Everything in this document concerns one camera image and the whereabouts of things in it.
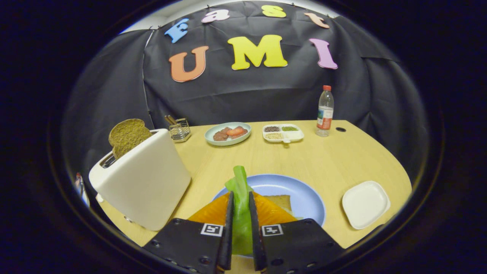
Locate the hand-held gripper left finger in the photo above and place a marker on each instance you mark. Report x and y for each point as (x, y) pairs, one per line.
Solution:
(228, 236)

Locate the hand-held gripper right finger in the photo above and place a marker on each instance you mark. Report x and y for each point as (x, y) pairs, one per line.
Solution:
(255, 236)

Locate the green lettuce leaf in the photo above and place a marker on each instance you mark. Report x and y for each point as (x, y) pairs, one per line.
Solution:
(241, 213)

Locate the brown bread slice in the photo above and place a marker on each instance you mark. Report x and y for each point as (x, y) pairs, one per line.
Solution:
(127, 135)

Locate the square toast slice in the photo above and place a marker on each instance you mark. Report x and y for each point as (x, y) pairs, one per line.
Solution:
(281, 201)

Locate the blue round plate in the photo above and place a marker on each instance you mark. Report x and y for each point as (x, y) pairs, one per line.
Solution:
(300, 194)

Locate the white toaster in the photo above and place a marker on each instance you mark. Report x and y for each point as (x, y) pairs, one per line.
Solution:
(148, 182)

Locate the brown meat piece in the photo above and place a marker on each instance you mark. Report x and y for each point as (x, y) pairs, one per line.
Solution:
(220, 136)

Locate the pale green round plate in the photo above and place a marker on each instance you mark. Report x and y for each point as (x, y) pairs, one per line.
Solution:
(210, 133)

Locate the red meat slice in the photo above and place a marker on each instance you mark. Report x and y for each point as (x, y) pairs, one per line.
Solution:
(236, 131)

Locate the white divided seed dish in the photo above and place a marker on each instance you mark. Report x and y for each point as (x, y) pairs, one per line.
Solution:
(297, 135)

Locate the white square plate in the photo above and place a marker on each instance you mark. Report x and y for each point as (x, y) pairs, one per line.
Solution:
(365, 205)

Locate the clear bottle red cap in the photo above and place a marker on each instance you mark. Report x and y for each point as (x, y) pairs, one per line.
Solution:
(324, 118)

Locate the black backdrop cloth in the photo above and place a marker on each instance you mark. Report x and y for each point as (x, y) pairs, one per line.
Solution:
(247, 95)

